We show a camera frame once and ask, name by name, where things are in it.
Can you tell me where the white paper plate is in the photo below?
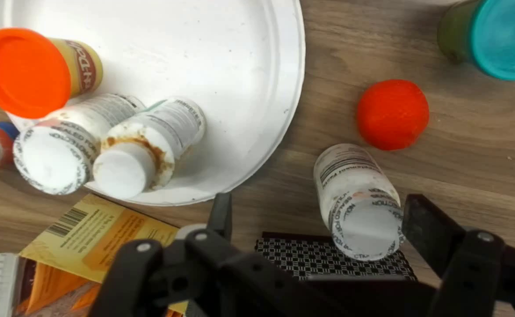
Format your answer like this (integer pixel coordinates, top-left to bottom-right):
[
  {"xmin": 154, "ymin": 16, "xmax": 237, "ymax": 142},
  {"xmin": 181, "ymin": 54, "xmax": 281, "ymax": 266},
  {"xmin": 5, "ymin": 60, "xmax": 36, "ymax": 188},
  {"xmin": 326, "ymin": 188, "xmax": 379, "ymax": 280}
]
[{"xmin": 0, "ymin": 0, "xmax": 305, "ymax": 206}]

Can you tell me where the orange lid yellow tub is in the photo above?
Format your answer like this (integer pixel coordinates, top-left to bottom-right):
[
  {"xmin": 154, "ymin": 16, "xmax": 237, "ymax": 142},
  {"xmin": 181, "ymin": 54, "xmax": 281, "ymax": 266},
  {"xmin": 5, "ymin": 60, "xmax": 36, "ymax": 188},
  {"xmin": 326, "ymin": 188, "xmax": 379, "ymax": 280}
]
[{"xmin": 0, "ymin": 28, "xmax": 103, "ymax": 118}]

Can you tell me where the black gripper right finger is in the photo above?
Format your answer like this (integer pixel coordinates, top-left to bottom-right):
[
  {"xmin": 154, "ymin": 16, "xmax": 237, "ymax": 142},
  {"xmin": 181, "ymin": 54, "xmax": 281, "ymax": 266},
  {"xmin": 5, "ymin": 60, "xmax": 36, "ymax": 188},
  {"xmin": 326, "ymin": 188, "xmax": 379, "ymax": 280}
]
[{"xmin": 404, "ymin": 194, "xmax": 515, "ymax": 317}]

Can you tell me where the green label pill bottle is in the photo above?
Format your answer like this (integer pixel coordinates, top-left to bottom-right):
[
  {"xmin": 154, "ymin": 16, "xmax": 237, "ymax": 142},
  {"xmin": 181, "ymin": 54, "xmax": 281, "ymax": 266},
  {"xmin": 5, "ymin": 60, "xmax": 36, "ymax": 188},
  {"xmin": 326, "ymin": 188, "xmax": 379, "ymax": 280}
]
[{"xmin": 93, "ymin": 98, "xmax": 207, "ymax": 199}]

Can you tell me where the yellow open cardboard box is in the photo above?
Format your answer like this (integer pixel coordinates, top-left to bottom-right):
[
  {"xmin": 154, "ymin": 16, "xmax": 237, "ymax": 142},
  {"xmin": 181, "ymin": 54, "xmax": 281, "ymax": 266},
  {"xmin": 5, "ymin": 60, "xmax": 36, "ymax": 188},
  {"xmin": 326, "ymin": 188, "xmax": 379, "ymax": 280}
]
[{"xmin": 0, "ymin": 195, "xmax": 182, "ymax": 317}]

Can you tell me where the small white pill bottle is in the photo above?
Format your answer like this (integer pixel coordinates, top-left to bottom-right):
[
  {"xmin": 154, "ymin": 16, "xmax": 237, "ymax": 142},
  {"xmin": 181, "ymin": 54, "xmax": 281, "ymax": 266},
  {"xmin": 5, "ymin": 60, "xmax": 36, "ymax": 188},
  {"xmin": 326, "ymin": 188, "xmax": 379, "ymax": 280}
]
[{"xmin": 312, "ymin": 142, "xmax": 402, "ymax": 260}]

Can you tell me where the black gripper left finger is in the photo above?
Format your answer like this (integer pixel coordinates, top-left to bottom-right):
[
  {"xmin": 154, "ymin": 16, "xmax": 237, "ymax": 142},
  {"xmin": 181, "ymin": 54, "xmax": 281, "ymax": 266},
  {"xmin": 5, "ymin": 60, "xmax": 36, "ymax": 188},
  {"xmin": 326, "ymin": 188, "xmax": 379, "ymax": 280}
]
[{"xmin": 87, "ymin": 194, "xmax": 279, "ymax": 317}]

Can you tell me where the orange plush ball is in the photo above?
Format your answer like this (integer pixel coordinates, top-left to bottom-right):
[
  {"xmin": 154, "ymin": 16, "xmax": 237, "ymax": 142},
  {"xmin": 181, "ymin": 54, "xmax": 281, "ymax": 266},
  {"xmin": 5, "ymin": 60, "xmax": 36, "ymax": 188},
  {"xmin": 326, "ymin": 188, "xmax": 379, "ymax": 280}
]
[{"xmin": 355, "ymin": 79, "xmax": 428, "ymax": 151}]

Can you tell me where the teal lid green tub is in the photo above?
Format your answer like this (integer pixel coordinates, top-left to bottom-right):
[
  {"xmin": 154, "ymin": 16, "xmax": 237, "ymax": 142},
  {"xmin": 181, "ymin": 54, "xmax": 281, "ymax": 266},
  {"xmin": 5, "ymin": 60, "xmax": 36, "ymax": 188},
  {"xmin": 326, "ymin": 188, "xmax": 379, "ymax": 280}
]
[{"xmin": 437, "ymin": 0, "xmax": 515, "ymax": 81}]

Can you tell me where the blue label white bottle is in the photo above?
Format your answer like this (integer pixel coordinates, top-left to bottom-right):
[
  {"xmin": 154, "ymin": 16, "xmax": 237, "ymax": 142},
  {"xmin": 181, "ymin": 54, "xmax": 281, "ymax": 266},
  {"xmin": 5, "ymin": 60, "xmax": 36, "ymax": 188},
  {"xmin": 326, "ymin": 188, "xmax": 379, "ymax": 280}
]
[{"xmin": 12, "ymin": 93, "xmax": 144, "ymax": 195}]

